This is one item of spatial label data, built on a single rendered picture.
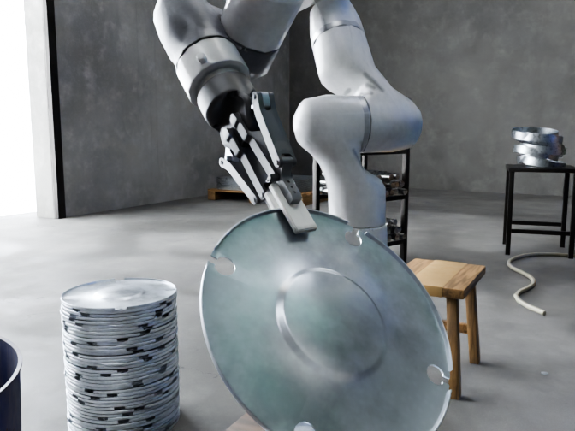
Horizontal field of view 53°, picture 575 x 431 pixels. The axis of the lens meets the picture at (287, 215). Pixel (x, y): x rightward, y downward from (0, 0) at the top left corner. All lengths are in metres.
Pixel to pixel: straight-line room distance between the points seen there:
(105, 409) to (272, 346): 1.02
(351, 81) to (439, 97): 6.74
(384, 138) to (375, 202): 0.12
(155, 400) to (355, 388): 1.02
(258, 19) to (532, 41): 7.00
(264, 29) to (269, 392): 0.49
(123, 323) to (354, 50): 0.82
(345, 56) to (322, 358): 0.71
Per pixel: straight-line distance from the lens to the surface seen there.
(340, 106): 1.08
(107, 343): 1.49
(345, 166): 1.08
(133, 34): 6.25
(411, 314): 0.69
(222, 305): 0.57
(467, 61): 7.85
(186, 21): 0.82
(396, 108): 1.12
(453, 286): 1.74
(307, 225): 0.66
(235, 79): 0.75
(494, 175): 7.74
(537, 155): 3.90
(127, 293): 1.57
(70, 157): 5.60
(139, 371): 1.52
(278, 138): 0.68
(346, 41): 1.18
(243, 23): 0.84
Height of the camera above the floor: 0.77
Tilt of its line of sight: 8 degrees down
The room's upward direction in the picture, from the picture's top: straight up
